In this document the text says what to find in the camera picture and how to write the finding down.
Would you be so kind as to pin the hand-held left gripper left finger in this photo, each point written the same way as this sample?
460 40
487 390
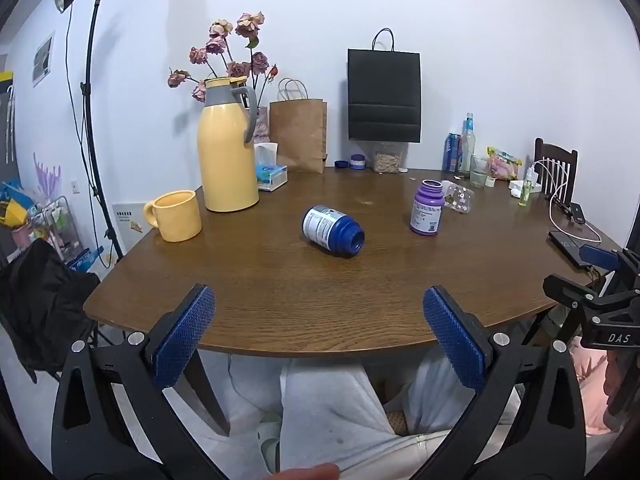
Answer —
185 340

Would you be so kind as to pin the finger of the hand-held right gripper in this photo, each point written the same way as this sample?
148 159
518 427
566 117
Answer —
567 291
597 256

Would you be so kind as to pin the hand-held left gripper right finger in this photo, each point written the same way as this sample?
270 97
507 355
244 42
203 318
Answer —
455 340

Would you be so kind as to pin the blue bottle with white label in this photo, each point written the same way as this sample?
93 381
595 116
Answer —
330 230

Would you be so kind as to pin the person's left hand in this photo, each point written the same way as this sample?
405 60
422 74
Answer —
310 473

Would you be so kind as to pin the flat black phone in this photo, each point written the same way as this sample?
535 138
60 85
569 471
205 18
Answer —
567 247

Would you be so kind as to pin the small black phone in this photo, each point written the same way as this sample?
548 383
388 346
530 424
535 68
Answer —
578 213

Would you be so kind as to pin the pink cloth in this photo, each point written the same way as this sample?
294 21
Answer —
592 385

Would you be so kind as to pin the dark table leg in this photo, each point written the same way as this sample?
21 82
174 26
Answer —
207 395

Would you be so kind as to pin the small green spray bottle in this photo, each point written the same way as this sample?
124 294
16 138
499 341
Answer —
525 192

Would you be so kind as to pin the dark wooden chair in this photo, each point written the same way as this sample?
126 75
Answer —
555 152

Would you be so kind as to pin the yellow mug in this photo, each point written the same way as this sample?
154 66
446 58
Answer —
177 217

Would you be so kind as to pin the colourful snack packet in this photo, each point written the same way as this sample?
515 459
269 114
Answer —
505 166

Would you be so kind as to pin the white board with yellow print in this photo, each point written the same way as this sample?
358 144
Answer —
127 222

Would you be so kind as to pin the pale green slipper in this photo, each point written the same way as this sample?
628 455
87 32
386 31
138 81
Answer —
269 442

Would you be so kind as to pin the purple bottle with white label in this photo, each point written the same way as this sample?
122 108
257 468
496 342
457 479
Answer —
426 210

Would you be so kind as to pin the clear plastic blister pack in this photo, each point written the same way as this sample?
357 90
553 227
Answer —
459 197

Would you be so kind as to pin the drinking glass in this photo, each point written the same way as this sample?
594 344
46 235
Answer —
479 174

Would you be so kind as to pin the black jacket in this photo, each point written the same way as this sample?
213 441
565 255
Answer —
45 305

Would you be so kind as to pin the clear glass bottle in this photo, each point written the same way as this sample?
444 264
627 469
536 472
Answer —
468 142

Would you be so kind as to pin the blue drink can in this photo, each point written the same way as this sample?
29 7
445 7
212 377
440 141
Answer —
451 154

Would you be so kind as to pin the blue tissue box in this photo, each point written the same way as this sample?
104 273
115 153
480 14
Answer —
270 175

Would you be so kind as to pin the clear jar of cereal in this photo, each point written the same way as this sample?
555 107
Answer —
386 159

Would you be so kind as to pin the small white and blue jar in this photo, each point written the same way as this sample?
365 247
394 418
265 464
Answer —
358 163

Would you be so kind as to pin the patterned flower vase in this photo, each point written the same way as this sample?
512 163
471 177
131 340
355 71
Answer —
262 127

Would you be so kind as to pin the brown paper bag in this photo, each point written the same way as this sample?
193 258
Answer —
299 135

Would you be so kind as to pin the black light stand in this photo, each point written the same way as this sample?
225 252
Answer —
89 110

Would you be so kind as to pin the black paper bag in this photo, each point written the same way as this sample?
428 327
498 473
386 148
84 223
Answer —
384 95

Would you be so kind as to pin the dried pink flowers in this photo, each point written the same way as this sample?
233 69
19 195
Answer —
240 67

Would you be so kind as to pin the purple wall sticker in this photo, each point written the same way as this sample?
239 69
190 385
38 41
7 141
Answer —
47 175

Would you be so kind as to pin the white wall paper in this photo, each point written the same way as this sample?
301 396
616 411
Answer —
43 57

